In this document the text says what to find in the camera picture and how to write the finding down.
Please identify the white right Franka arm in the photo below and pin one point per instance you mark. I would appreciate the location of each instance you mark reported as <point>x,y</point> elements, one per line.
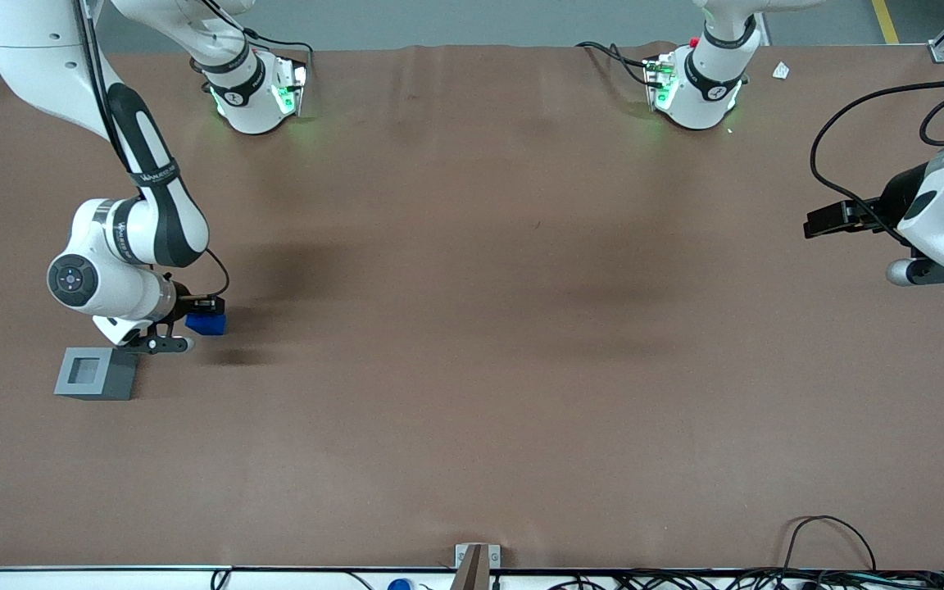
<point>29,49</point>

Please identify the small metal bracket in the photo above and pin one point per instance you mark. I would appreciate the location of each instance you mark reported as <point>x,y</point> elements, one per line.
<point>494,557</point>

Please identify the small white paper scrap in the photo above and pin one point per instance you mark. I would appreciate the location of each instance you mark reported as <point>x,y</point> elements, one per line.
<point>781,70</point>

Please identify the grey brown mounting post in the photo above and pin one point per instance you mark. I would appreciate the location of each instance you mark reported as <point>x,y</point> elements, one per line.
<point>472,574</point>

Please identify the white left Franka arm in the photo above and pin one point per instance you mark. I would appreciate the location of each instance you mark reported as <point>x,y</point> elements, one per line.
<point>701,90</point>

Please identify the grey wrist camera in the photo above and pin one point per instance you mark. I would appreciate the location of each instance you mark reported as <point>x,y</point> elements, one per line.
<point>161,344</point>
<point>900,272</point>

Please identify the blue plastic part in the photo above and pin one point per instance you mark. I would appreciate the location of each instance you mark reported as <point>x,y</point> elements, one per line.
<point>208,325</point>

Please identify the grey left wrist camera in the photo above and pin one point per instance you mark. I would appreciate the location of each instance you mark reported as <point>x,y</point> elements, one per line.
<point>900,272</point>

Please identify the gray square base block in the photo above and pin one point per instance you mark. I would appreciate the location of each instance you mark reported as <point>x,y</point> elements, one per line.
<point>120,381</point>

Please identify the brown table cover sheet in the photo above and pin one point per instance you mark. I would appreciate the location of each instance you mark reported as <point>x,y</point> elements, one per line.
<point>472,328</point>

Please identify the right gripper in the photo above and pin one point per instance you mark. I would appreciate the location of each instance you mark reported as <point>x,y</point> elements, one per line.
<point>184,300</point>

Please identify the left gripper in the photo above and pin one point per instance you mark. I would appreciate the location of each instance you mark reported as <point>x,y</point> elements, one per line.
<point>900,197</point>

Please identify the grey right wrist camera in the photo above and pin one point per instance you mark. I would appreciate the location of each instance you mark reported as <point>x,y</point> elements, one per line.
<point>161,344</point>

